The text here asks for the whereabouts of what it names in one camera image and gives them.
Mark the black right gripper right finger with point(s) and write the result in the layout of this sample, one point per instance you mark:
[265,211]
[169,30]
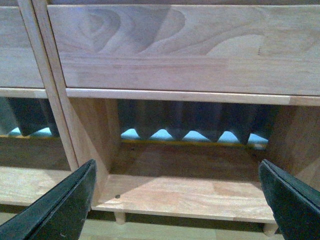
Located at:
[295,205]

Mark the dark grey curtain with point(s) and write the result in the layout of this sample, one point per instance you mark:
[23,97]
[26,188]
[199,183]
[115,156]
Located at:
[155,119]

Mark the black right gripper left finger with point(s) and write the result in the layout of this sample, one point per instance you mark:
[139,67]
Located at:
[59,214]

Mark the wooden desktop shelf unit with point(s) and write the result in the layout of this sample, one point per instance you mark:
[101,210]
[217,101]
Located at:
[194,179]

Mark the wooden drawer front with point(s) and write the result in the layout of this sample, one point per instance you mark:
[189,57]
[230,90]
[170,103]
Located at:
[259,49]

